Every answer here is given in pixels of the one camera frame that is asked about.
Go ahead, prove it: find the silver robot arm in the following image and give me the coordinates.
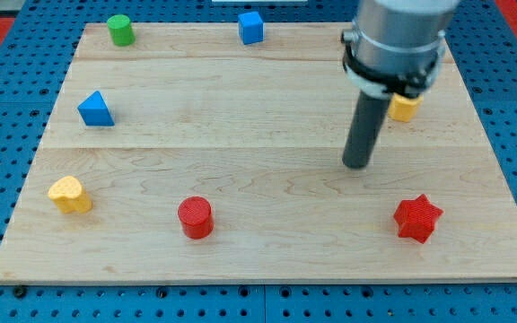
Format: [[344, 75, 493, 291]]
[[341, 0, 460, 100]]

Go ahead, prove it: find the wooden board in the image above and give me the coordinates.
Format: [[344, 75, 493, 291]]
[[0, 23, 517, 286]]

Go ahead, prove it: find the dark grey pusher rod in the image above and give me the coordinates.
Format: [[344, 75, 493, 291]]
[[342, 92, 390, 169]]

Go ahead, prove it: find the blue cube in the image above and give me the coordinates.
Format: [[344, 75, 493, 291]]
[[238, 12, 264, 45]]

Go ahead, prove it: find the green cylinder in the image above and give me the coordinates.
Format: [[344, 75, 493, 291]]
[[107, 14, 136, 47]]

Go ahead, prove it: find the red star block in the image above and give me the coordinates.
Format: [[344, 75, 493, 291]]
[[393, 194, 443, 244]]

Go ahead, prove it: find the yellow heart block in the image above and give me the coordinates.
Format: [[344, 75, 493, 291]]
[[48, 176, 92, 214]]

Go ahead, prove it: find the blue triangular prism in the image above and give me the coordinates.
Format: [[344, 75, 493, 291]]
[[77, 91, 115, 127]]

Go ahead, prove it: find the red cylinder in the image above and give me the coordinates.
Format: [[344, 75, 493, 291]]
[[178, 196, 214, 240]]

